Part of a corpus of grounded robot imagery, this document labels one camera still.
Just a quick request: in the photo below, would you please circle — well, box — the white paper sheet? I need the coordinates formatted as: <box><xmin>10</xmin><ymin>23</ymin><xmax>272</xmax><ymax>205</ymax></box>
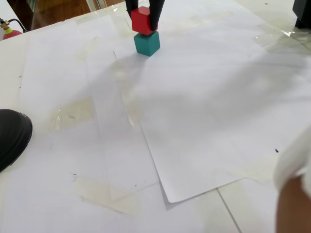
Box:
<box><xmin>113</xmin><ymin>9</ymin><xmax>311</xmax><ymax>204</ymax></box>
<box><xmin>84</xmin><ymin>48</ymin><xmax>161</xmax><ymax>201</ymax></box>

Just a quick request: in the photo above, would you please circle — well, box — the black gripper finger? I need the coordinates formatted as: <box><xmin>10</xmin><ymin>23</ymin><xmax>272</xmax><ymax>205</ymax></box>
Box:
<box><xmin>148</xmin><ymin>0</ymin><xmax>167</xmax><ymax>32</ymax></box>
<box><xmin>125</xmin><ymin>0</ymin><xmax>138</xmax><ymax>19</ymax></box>

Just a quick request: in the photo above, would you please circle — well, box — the black rounded stand base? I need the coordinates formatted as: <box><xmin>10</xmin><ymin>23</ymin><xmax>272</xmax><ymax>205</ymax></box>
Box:
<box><xmin>0</xmin><ymin>109</ymin><xmax>34</xmax><ymax>173</ymax></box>

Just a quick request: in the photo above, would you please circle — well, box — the beige tape strip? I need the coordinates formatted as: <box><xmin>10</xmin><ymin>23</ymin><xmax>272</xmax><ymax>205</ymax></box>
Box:
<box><xmin>252</xmin><ymin>20</ymin><xmax>296</xmax><ymax>48</ymax></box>
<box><xmin>225</xmin><ymin>152</ymin><xmax>280</xmax><ymax>186</ymax></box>
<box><xmin>47</xmin><ymin>97</ymin><xmax>95</xmax><ymax>133</ymax></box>
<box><xmin>114</xmin><ymin>58</ymin><xmax>143</xmax><ymax>128</ymax></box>
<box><xmin>106</xmin><ymin>3</ymin><xmax>137</xmax><ymax>38</ymax></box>
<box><xmin>72</xmin><ymin>176</ymin><xmax>143</xmax><ymax>215</ymax></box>

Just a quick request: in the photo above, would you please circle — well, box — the white shirt sleeve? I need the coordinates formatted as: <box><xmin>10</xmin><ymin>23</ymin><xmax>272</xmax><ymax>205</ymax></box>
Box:
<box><xmin>274</xmin><ymin>126</ymin><xmax>311</xmax><ymax>192</ymax></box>

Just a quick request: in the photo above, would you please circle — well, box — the blue cube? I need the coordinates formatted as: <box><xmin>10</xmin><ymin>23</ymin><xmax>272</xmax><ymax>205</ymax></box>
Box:
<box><xmin>133</xmin><ymin>31</ymin><xmax>161</xmax><ymax>57</ymax></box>

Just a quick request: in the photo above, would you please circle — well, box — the red fire extinguisher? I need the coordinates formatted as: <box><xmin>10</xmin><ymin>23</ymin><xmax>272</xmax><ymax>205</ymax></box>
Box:
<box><xmin>0</xmin><ymin>17</ymin><xmax>28</xmax><ymax>41</ymax></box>

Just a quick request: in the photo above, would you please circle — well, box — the red cube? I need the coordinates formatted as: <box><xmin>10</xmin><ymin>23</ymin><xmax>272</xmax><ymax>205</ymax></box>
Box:
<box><xmin>130</xmin><ymin>6</ymin><xmax>159</xmax><ymax>36</ymax></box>

